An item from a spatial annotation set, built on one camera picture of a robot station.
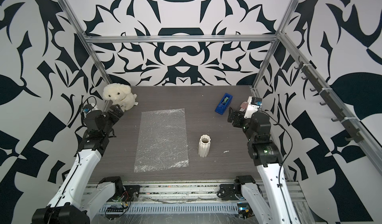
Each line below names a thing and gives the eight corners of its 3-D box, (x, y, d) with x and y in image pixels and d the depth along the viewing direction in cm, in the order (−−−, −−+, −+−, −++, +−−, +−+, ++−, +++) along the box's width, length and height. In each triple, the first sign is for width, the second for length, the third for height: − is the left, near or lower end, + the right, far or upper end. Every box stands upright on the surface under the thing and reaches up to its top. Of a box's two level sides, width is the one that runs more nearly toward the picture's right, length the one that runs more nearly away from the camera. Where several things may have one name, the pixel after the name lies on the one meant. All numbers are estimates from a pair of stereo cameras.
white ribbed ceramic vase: (198, 157, 88) (200, 144, 73) (198, 148, 91) (200, 134, 77) (207, 157, 88) (211, 145, 74) (206, 148, 91) (210, 134, 77)
